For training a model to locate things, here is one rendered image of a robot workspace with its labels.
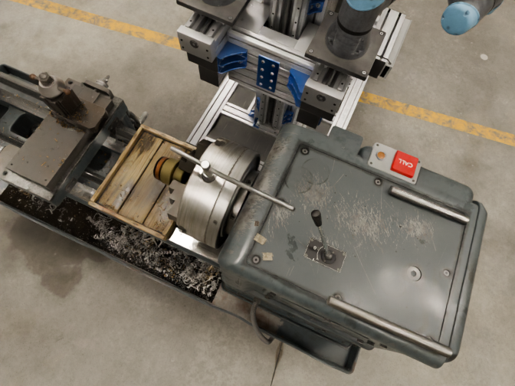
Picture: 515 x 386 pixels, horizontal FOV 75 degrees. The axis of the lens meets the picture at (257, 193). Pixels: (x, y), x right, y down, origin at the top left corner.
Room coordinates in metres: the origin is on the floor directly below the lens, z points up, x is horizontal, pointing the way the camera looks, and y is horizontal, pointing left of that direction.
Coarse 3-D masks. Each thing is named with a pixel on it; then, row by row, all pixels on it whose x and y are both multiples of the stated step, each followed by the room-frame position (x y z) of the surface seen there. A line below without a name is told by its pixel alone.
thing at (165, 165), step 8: (160, 160) 0.40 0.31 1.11; (168, 160) 0.41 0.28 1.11; (176, 160) 0.41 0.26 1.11; (160, 168) 0.38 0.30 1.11; (168, 168) 0.38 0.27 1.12; (176, 168) 0.39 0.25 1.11; (160, 176) 0.36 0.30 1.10; (168, 176) 0.36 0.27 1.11; (176, 176) 0.36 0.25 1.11; (184, 176) 0.39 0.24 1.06; (168, 184) 0.34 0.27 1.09
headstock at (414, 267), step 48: (288, 144) 0.45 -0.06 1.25; (336, 144) 0.47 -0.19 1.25; (288, 192) 0.31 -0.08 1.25; (336, 192) 0.33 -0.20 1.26; (384, 192) 0.35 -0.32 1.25; (432, 192) 0.37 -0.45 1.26; (240, 240) 0.17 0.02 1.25; (288, 240) 0.19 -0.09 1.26; (336, 240) 0.21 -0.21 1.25; (384, 240) 0.23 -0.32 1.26; (432, 240) 0.24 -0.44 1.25; (480, 240) 0.27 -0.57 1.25; (240, 288) 0.09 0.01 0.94; (288, 288) 0.08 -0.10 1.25; (336, 288) 0.10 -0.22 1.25; (384, 288) 0.11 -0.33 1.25; (432, 288) 0.13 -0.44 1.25; (384, 336) 0.01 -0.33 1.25; (432, 336) 0.02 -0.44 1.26
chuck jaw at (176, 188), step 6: (174, 180) 0.35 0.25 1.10; (174, 186) 0.33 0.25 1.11; (180, 186) 0.33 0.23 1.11; (174, 192) 0.31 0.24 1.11; (180, 192) 0.31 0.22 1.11; (174, 198) 0.29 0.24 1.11; (180, 198) 0.29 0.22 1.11; (174, 204) 0.27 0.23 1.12; (174, 210) 0.26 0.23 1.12; (168, 216) 0.24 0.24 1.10; (174, 216) 0.24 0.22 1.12; (180, 228) 0.21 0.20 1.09
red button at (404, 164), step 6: (396, 156) 0.46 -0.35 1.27; (402, 156) 0.46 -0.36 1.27; (408, 156) 0.46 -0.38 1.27; (396, 162) 0.44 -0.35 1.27; (402, 162) 0.44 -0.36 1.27; (408, 162) 0.44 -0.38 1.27; (414, 162) 0.45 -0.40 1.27; (390, 168) 0.42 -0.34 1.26; (396, 168) 0.42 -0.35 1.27; (402, 168) 0.42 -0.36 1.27; (408, 168) 0.43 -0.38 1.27; (414, 168) 0.43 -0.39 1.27; (402, 174) 0.41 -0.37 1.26; (408, 174) 0.41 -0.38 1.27
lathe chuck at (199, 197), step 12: (228, 144) 0.45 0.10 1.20; (204, 156) 0.38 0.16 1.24; (216, 156) 0.39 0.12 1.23; (228, 156) 0.40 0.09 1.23; (216, 168) 0.35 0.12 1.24; (228, 168) 0.36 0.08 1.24; (192, 180) 0.31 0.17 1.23; (204, 180) 0.31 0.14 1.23; (216, 180) 0.32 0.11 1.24; (192, 192) 0.28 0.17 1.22; (204, 192) 0.28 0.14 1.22; (216, 192) 0.29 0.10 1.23; (180, 204) 0.25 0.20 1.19; (192, 204) 0.25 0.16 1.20; (204, 204) 0.26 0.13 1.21; (180, 216) 0.23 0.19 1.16; (192, 216) 0.23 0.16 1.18; (204, 216) 0.23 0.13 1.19; (192, 228) 0.21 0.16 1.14; (204, 228) 0.21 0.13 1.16; (204, 240) 0.18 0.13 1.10
